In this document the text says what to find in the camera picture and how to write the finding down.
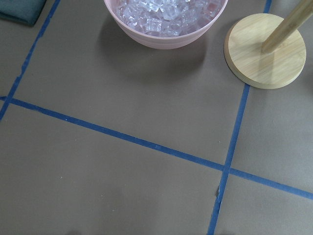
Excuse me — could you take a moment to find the pink bowl with ice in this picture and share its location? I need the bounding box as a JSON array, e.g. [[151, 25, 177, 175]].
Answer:
[[104, 0, 227, 49]]

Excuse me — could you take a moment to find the wooden stand with pole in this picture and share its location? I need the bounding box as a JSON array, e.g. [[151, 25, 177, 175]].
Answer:
[[224, 0, 313, 89]]

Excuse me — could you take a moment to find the grey folded cloth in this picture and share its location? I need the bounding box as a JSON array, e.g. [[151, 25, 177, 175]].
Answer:
[[0, 0, 46, 26]]

